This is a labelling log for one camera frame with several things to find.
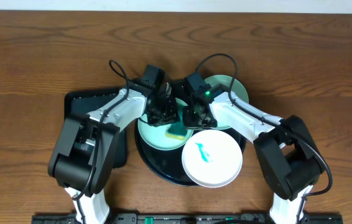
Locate black rectangular tray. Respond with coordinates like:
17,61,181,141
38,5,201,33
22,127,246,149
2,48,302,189
64,87,127,169

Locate white plate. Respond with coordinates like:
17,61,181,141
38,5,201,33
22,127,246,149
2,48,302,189
182,129,243,188

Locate green yellow sponge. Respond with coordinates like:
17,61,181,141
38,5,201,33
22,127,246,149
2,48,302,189
165,121,188,141

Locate black round tray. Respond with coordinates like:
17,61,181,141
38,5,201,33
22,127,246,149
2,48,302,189
134,77,247,187

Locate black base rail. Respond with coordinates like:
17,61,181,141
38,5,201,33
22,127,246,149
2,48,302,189
31,213,343,224

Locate pale green plate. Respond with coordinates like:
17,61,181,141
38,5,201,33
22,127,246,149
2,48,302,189
205,74,249,130

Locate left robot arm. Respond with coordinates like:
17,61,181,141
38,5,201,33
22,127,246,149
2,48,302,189
48,82,178,223

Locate mint green plate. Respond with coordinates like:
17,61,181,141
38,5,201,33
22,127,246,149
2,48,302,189
137,98,193,151

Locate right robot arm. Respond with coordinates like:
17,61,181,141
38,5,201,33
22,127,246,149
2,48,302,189
182,91,330,223

